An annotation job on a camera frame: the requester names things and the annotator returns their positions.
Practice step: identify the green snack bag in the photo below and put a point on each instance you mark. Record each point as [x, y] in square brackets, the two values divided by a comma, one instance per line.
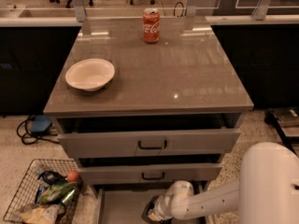
[55, 192]

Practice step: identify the red coca-cola can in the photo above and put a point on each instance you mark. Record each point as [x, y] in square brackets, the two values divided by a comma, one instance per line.
[151, 25]

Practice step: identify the black snack packet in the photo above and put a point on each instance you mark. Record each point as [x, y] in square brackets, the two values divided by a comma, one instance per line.
[51, 177]

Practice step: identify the green soda can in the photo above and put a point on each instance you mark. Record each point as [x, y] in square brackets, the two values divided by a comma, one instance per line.
[68, 198]

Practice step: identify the orange round fruit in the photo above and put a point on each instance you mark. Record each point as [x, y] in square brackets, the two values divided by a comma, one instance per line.
[72, 176]

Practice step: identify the black wire basket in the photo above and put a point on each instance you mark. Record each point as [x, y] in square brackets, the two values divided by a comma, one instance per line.
[30, 187]

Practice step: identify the blue foot pedal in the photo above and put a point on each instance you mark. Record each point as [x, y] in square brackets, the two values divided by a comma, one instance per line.
[40, 125]

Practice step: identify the dark blue rxbar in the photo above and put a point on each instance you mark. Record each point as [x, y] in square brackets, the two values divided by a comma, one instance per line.
[151, 208]

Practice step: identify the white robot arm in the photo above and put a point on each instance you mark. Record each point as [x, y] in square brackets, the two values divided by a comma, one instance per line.
[266, 191]

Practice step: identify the bottom grey drawer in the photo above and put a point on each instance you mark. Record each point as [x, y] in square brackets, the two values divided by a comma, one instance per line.
[128, 204]

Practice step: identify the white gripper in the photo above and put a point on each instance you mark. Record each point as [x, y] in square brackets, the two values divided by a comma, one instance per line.
[162, 204]

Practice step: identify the top grey drawer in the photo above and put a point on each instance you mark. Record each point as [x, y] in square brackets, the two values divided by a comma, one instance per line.
[147, 144]

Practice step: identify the grey drawer cabinet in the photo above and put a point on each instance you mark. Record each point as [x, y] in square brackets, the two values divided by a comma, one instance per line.
[183, 82]

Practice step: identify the white paper bowl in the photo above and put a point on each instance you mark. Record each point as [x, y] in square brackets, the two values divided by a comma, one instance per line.
[90, 74]

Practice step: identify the grey drawer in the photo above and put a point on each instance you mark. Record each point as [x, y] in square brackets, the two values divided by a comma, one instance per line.
[115, 175]
[147, 144]
[128, 204]

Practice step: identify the middle grey drawer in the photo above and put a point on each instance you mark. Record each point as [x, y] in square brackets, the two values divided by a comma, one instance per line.
[115, 175]

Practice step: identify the yellow snack bag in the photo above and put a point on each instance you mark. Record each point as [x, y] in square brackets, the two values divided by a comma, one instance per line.
[41, 215]

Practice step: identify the black cart frame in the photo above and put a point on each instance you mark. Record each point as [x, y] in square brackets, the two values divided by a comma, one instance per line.
[285, 120]

